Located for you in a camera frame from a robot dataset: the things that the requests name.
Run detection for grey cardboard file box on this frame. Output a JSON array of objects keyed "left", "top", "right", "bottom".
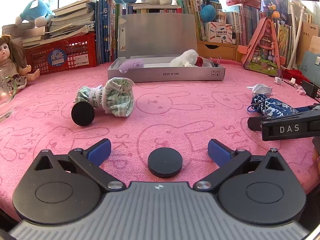
[{"left": 107, "top": 14, "right": 225, "bottom": 83}]

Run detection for row of picture books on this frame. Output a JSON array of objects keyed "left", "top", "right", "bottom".
[{"left": 276, "top": 21, "right": 297, "bottom": 68}]

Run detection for glass mug with green handle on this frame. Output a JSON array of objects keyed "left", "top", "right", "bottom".
[{"left": 0, "top": 69, "right": 18, "bottom": 123}]

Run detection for stack of worn books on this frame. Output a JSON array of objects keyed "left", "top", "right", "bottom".
[{"left": 21, "top": 0, "right": 97, "bottom": 48}]

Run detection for white paper boat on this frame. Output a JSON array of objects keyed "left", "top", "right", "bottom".
[{"left": 246, "top": 84, "right": 273, "bottom": 95}]

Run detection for purple plush toy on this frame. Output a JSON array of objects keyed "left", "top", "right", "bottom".
[{"left": 119, "top": 57, "right": 145, "bottom": 72}]

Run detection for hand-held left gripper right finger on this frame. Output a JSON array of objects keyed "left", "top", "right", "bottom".
[{"left": 193, "top": 139, "right": 292, "bottom": 192}]

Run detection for blue floral cloth pouch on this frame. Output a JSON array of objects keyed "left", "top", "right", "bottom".
[{"left": 250, "top": 94, "right": 300, "bottom": 117}]

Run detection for blue cat plush toy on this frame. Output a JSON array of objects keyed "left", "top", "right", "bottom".
[{"left": 15, "top": 0, "right": 54, "bottom": 28}]

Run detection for blue printed box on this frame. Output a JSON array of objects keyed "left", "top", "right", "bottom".
[{"left": 261, "top": 0, "right": 288, "bottom": 20}]

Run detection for black round lid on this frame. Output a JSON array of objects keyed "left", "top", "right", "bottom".
[
  {"left": 71, "top": 102, "right": 96, "bottom": 127},
  {"left": 147, "top": 147, "right": 183, "bottom": 178}
]

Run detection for grey grid board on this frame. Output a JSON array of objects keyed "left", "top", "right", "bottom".
[{"left": 2, "top": 24, "right": 25, "bottom": 38}]

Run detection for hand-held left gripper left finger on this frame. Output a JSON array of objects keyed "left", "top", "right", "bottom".
[{"left": 31, "top": 139, "right": 125, "bottom": 192}]

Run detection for wooden drawer organizer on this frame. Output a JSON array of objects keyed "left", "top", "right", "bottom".
[{"left": 196, "top": 41, "right": 238, "bottom": 62}]

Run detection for red knitted cloth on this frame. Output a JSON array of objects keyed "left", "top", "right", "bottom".
[{"left": 282, "top": 69, "right": 310, "bottom": 81}]

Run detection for row of thin blue books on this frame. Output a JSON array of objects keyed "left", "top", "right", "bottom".
[{"left": 96, "top": 0, "right": 123, "bottom": 65}]

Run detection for colourful printed carton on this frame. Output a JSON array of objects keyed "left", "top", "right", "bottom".
[{"left": 205, "top": 22, "right": 233, "bottom": 44}]

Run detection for white pipe frame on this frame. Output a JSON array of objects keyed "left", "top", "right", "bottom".
[{"left": 287, "top": 0, "right": 307, "bottom": 69}]

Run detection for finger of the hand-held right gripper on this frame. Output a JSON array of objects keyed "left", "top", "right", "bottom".
[
  {"left": 247, "top": 111, "right": 320, "bottom": 131},
  {"left": 295, "top": 103, "right": 320, "bottom": 113}
]

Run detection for pink triangular toy house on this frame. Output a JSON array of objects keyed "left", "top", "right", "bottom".
[{"left": 237, "top": 17, "right": 282, "bottom": 77}]

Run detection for brown cardboard box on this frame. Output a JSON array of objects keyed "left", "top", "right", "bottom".
[{"left": 299, "top": 21, "right": 320, "bottom": 58}]

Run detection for row of shelved books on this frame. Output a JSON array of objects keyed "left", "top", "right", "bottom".
[{"left": 175, "top": 0, "right": 263, "bottom": 47}]

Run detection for red plastic basket with label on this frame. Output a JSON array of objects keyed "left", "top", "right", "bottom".
[{"left": 25, "top": 32, "right": 98, "bottom": 76}]

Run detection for green plaid doll clothes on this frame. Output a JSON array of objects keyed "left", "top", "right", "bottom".
[{"left": 76, "top": 78, "right": 135, "bottom": 118}]

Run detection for brown-haired doll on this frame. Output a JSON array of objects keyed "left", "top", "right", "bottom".
[{"left": 0, "top": 35, "right": 40, "bottom": 91}]

